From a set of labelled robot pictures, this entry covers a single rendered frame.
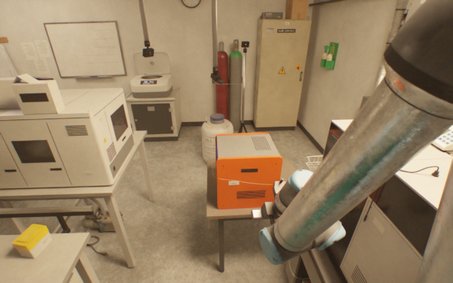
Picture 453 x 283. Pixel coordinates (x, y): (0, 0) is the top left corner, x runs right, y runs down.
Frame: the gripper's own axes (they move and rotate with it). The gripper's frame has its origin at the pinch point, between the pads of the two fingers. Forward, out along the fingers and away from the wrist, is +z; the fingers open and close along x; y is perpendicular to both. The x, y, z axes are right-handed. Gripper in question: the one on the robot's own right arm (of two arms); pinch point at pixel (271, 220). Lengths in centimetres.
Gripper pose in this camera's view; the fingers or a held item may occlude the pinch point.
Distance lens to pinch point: 98.7
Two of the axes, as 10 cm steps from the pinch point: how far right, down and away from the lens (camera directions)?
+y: 0.9, 7.8, -6.2
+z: -1.6, 6.2, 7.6
